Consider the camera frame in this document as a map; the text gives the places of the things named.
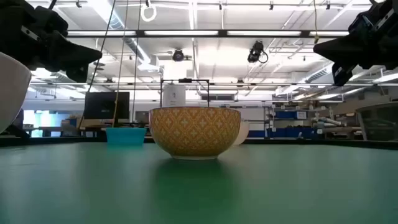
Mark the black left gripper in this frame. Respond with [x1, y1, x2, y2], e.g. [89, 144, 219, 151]
[0, 0, 103, 83]

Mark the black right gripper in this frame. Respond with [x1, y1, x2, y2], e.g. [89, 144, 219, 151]
[313, 0, 398, 87]

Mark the teal plastic bowl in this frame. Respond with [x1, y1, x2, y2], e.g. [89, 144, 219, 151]
[105, 127, 147, 146]

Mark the black computer monitor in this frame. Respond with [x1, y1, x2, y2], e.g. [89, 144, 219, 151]
[83, 91, 131, 120]

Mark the grey mesh office chair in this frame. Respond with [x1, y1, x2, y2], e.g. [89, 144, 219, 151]
[355, 101, 398, 142]

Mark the large white bowl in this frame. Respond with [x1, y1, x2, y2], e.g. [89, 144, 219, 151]
[0, 52, 32, 135]

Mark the shelving with blue bins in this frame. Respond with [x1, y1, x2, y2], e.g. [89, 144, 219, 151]
[247, 105, 327, 139]

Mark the white cylinder container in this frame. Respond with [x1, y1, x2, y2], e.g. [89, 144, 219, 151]
[162, 84, 187, 108]

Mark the small white bowl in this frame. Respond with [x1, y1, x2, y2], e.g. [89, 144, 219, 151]
[232, 121, 250, 146]

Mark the yellow patterned ceramic bowl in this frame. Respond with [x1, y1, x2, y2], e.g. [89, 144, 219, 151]
[149, 106, 242, 161]

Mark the black hanging cable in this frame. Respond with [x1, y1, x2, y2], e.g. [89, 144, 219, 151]
[88, 0, 117, 93]

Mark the black ceiling camera with cable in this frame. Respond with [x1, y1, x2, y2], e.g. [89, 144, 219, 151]
[247, 40, 269, 64]

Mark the white coiled cable loop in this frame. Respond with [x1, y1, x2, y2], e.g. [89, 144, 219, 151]
[140, 2, 158, 23]

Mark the round black ceiling camera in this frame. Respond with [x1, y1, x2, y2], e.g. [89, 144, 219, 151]
[172, 48, 185, 62]

